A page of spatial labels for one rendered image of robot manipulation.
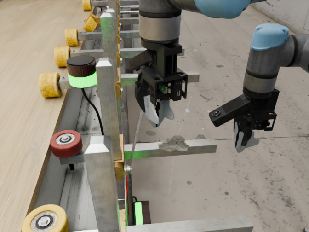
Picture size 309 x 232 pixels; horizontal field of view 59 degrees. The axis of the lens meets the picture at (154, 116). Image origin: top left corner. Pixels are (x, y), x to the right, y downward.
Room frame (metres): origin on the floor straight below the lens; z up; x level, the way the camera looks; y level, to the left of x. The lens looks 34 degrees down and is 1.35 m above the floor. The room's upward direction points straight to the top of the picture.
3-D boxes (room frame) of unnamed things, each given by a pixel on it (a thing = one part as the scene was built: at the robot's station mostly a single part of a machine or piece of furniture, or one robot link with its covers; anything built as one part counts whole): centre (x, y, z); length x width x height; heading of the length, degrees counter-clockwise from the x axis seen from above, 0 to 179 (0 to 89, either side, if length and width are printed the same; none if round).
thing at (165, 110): (0.51, -0.03, 1.03); 0.06 x 0.03 x 0.09; 26
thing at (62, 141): (0.56, 0.23, 0.85); 0.08 x 0.08 x 0.11
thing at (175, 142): (0.60, -0.05, 0.87); 0.09 x 0.07 x 0.02; 96
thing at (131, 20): (1.58, 0.11, 0.95); 0.37 x 0.03 x 0.03; 96
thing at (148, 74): (0.50, -0.01, 1.13); 0.09 x 0.08 x 0.12; 26
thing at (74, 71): (0.53, 0.15, 1.13); 0.06 x 0.06 x 0.02
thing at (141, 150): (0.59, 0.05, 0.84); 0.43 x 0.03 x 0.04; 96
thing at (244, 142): (0.60, -0.25, 0.91); 0.05 x 0.02 x 0.09; 6
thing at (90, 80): (0.53, 0.15, 1.10); 0.06 x 0.06 x 0.02
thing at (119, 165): (0.56, 0.11, 0.85); 0.14 x 0.06 x 0.05; 6
